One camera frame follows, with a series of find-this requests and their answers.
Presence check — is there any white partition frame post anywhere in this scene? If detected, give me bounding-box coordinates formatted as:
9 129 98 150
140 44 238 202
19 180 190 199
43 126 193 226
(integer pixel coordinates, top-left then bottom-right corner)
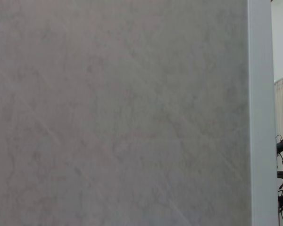
247 0 280 226

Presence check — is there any grey partition panel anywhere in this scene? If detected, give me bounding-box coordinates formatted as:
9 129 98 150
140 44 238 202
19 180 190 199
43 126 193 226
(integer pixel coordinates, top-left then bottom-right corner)
0 0 250 226

